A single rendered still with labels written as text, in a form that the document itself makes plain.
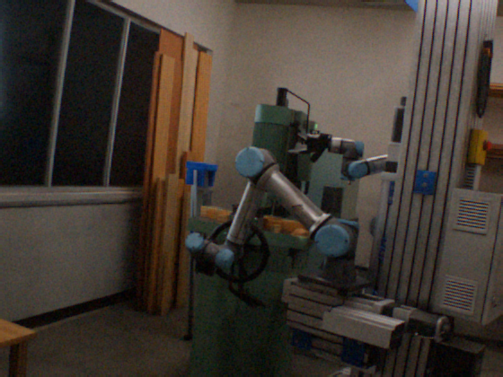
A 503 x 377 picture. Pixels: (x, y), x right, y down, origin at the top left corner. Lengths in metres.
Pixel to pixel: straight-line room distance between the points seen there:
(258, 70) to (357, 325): 3.76
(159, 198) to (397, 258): 2.29
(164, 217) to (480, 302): 2.64
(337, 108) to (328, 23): 0.78
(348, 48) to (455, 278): 3.42
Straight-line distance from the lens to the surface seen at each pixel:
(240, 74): 5.53
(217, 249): 2.25
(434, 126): 2.27
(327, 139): 2.74
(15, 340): 2.09
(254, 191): 2.30
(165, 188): 4.20
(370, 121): 5.10
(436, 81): 2.28
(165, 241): 4.24
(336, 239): 2.04
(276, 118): 2.82
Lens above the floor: 1.24
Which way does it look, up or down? 4 degrees down
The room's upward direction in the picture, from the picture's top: 8 degrees clockwise
